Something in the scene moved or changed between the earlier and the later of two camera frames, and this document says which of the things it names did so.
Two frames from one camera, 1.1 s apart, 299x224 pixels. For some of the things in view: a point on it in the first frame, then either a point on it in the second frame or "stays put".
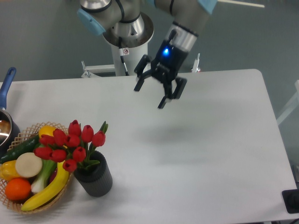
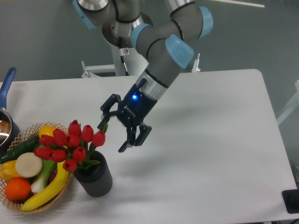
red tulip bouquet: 74,149 stays put
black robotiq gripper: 168,63 to 135,106
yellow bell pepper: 8,171 stays put
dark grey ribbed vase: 96,178 stays put
